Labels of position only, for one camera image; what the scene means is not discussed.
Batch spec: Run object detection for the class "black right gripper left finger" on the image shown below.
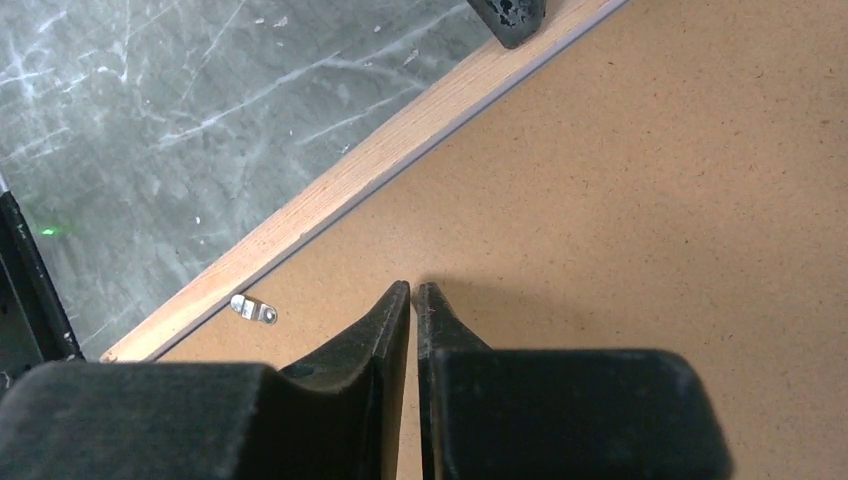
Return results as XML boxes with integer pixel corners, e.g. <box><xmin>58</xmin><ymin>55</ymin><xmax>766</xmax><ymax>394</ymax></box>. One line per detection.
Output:
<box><xmin>1</xmin><ymin>281</ymin><xmax>410</xmax><ymax>479</ymax></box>

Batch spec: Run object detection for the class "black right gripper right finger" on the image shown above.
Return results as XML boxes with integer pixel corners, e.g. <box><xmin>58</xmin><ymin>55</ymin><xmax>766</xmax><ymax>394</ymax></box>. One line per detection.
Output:
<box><xmin>415</xmin><ymin>283</ymin><xmax>733</xmax><ymax>479</ymax></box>

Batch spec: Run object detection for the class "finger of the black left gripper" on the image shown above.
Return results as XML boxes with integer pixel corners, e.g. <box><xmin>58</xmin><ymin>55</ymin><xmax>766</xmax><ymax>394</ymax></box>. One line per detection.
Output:
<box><xmin>467</xmin><ymin>0</ymin><xmax>547</xmax><ymax>50</ymax></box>

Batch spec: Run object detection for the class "white wooden picture frame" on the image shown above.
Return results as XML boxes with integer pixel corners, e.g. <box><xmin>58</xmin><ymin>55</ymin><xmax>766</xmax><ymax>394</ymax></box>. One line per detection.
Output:
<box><xmin>100</xmin><ymin>0</ymin><xmax>625</xmax><ymax>363</ymax></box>

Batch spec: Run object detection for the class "brown backing board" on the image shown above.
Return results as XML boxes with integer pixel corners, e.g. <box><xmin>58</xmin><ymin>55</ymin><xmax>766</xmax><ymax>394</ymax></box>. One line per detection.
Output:
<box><xmin>168</xmin><ymin>1</ymin><xmax>847</xmax><ymax>479</ymax></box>

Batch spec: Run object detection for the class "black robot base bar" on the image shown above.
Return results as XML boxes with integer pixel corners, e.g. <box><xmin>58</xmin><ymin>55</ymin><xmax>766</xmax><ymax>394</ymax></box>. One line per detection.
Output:
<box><xmin>1</xmin><ymin>190</ymin><xmax>85</xmax><ymax>394</ymax></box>

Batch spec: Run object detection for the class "metal turn clip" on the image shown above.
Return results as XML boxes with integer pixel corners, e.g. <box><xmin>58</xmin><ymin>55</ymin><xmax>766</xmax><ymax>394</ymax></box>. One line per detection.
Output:
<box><xmin>229</xmin><ymin>294</ymin><xmax>278</xmax><ymax>324</ymax></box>

